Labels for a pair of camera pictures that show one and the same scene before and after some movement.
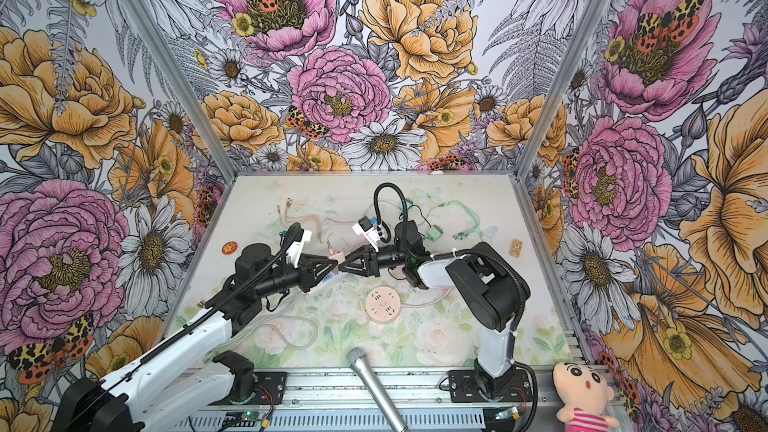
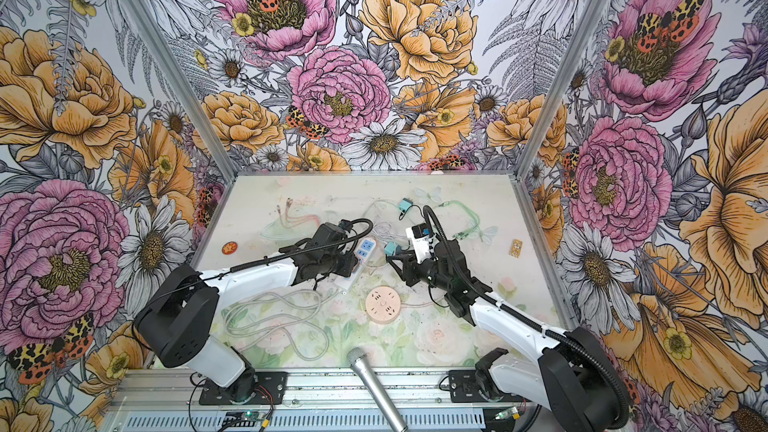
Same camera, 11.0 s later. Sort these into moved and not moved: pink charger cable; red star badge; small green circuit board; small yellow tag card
Moved: pink charger cable
Not moved: small green circuit board; red star badge; small yellow tag card
